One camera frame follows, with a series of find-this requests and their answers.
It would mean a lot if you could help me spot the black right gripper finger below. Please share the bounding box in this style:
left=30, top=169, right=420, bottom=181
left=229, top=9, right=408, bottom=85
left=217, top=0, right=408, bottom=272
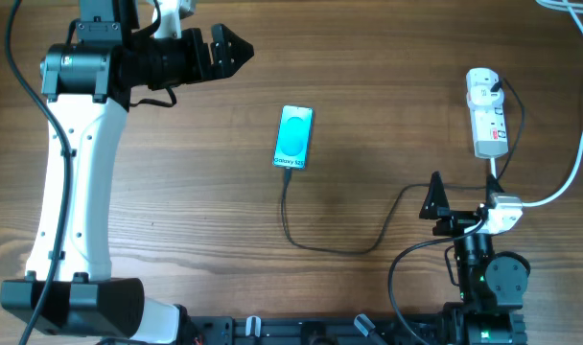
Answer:
left=485, top=174, right=503, bottom=206
left=419, top=172, right=450, bottom=219

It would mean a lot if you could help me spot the smartphone with teal screen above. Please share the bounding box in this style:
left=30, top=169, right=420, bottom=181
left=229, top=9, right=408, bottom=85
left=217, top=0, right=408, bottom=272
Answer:
left=272, top=105, right=315, bottom=170

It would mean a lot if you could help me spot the black USB charging cable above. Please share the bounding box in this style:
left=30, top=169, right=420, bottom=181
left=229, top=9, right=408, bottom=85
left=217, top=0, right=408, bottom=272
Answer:
left=280, top=77, right=526, bottom=256

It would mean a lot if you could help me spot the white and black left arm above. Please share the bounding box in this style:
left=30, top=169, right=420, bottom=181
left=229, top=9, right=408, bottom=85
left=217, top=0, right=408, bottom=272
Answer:
left=0, top=1, right=254, bottom=344

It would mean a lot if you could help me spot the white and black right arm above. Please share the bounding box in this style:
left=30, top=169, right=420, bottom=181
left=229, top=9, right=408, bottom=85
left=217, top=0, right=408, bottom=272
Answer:
left=419, top=172, right=531, bottom=345

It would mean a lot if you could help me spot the white USB charger adapter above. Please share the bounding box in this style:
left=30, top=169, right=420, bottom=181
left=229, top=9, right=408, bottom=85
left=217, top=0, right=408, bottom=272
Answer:
left=466, top=80, right=504, bottom=110

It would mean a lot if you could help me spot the white power strip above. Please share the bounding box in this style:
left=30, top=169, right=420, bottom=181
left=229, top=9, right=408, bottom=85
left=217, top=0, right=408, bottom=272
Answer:
left=466, top=67, right=508, bottom=159

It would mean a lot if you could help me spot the white power strip cord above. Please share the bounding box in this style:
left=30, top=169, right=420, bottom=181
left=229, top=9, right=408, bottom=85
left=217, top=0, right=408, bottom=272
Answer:
left=489, top=0, right=583, bottom=209

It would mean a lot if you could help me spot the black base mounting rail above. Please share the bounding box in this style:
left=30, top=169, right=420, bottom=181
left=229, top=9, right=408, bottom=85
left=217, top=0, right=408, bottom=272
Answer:
left=175, top=313, right=527, bottom=345

